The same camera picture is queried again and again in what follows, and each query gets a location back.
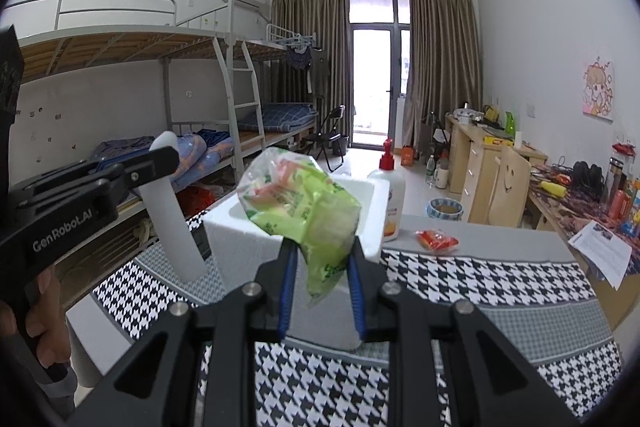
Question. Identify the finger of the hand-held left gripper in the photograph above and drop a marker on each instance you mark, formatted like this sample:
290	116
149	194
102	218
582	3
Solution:
150	169
65	179

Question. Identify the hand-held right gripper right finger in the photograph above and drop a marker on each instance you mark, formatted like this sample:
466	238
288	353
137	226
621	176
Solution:
356	302

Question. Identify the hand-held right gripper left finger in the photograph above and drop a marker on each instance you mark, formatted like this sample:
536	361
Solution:
289	292

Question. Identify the white foam tube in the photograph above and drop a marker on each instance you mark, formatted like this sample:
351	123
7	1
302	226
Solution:
170	232

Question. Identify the white foam box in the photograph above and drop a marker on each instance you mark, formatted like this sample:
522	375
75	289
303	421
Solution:
235	252

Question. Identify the green plastic bag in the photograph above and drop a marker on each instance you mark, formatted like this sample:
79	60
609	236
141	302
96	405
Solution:
300	202

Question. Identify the person's left hand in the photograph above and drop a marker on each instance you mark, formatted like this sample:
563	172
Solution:
47	317

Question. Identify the blue floral quilt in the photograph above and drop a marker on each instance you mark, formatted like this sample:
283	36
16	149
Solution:
195	152

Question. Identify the red plastic bag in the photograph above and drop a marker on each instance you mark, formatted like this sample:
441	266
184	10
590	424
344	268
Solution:
195	202

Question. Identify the black smartphone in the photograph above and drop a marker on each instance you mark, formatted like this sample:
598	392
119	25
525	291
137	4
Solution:
200	243

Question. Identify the red snack packet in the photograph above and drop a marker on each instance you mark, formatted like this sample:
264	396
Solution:
436	241

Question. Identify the white lotion pump bottle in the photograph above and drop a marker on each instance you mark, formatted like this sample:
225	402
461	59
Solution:
390	207

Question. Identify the white metal bunk bed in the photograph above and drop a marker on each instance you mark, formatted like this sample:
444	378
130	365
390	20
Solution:
280	52
125	47

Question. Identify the blue pet bowl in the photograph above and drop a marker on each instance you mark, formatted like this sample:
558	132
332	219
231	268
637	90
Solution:
444	209

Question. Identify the blue plaid mattress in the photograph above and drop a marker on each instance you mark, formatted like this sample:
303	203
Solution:
285	117

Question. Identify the houndstooth tablecloth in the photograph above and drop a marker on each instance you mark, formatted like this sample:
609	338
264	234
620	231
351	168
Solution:
500	279

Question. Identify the orange floor bottle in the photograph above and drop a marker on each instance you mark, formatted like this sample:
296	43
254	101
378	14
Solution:
407	157

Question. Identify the black folding chair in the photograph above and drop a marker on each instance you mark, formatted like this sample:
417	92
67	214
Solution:
327	134

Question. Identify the hanging dark clothes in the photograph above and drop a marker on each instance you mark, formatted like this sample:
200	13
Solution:
305	67

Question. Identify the wooden chair with smiley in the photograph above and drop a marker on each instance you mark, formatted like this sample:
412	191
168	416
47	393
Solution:
510	187

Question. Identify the brown curtain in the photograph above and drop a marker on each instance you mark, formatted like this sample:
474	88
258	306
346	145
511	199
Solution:
310	17
442	57

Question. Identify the glass balcony door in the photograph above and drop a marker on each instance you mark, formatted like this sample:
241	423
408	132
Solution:
377	82

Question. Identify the yellow tool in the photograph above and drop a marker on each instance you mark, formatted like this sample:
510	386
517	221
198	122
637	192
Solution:
552	189

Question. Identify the green bottle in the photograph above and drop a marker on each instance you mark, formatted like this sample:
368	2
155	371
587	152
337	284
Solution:
509	124

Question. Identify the white printed papers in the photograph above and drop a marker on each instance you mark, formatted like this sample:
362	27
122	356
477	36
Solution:
602	252

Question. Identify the black headphones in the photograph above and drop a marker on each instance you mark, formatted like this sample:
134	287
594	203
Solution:
589	174

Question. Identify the orange red bottle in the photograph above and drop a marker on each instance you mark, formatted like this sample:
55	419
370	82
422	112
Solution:
620	205

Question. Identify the white wall switch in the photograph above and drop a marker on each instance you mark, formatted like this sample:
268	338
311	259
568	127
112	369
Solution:
531	109

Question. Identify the pink cartoon wall poster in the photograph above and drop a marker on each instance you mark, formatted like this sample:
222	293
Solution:
597	89

